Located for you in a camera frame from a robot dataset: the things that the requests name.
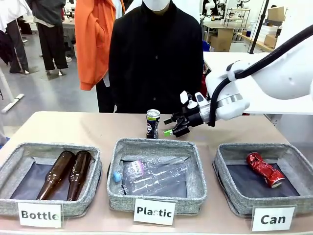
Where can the crushed red can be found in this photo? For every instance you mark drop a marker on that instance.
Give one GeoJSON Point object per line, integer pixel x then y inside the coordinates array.
{"type": "Point", "coordinates": [264, 170]}

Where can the person in white shirt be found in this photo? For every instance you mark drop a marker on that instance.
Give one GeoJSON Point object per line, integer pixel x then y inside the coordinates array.
{"type": "Point", "coordinates": [12, 36]}

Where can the red fire extinguisher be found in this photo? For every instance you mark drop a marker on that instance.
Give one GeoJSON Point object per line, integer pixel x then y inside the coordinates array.
{"type": "Point", "coordinates": [203, 84]}

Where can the white sign reading Bottle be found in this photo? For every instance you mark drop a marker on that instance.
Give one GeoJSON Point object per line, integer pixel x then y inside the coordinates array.
{"type": "Point", "coordinates": [39, 215]}

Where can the large cardboard box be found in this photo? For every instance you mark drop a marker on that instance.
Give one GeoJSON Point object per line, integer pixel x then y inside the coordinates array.
{"type": "Point", "coordinates": [223, 39]}

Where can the white sign reading Plastic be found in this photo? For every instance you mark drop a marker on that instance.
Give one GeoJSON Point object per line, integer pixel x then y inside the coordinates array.
{"type": "Point", "coordinates": [154, 211]}

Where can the grey fabric basket can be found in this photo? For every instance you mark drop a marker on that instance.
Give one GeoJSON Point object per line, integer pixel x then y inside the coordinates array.
{"type": "Point", "coordinates": [234, 198]}

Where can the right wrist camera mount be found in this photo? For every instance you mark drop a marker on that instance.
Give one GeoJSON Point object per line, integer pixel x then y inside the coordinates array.
{"type": "Point", "coordinates": [199, 99]}

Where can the clear plastic bottle purple label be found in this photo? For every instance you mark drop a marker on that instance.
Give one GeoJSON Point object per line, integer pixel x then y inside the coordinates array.
{"type": "Point", "coordinates": [137, 167]}

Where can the cardboard box on shelf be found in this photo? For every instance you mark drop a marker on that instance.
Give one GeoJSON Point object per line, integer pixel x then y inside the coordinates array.
{"type": "Point", "coordinates": [276, 13]}

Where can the person in grey top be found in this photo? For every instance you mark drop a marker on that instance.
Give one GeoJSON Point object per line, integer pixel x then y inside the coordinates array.
{"type": "Point", "coordinates": [50, 36]}

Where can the grey fabric basket bottle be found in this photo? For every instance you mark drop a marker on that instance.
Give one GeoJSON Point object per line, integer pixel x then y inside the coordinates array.
{"type": "Point", "coordinates": [73, 208]}

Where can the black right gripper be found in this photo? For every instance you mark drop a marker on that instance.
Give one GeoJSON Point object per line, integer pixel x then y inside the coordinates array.
{"type": "Point", "coordinates": [189, 120]}

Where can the wooden workbench top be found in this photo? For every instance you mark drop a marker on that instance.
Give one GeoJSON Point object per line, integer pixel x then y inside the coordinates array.
{"type": "Point", "coordinates": [256, 42]}

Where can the brown glass bottle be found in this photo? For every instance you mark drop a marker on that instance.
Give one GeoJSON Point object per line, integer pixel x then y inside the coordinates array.
{"type": "Point", "coordinates": [56, 173]}
{"type": "Point", "coordinates": [78, 173]}

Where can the clear plastic bottle without label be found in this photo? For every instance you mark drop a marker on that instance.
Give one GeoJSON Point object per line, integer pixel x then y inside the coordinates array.
{"type": "Point", "coordinates": [156, 186]}

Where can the person in black clothes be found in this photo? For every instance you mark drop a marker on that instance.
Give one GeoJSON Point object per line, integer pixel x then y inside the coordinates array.
{"type": "Point", "coordinates": [156, 61]}

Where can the small cardboard box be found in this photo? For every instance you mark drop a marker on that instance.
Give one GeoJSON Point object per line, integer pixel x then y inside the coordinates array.
{"type": "Point", "coordinates": [270, 41]}

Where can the white sign reading Can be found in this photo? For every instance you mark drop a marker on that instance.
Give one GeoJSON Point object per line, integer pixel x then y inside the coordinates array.
{"type": "Point", "coordinates": [272, 219]}

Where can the black slanted pole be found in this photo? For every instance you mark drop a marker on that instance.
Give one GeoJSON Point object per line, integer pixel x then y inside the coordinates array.
{"type": "Point", "coordinates": [259, 25]}

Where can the white desk leg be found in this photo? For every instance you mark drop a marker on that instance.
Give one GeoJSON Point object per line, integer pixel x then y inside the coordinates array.
{"type": "Point", "coordinates": [12, 102]}

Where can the person in orange jacket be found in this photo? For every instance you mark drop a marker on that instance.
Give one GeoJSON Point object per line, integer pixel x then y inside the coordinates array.
{"type": "Point", "coordinates": [93, 44]}

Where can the grey fabric basket plastic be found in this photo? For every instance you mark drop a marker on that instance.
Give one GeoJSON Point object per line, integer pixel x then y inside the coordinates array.
{"type": "Point", "coordinates": [156, 147]}

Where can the dark blue drink can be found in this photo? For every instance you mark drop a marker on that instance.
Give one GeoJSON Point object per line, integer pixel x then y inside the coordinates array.
{"type": "Point", "coordinates": [153, 124]}

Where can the white face mask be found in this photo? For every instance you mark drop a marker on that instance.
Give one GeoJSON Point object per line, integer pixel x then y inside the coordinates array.
{"type": "Point", "coordinates": [156, 4]}

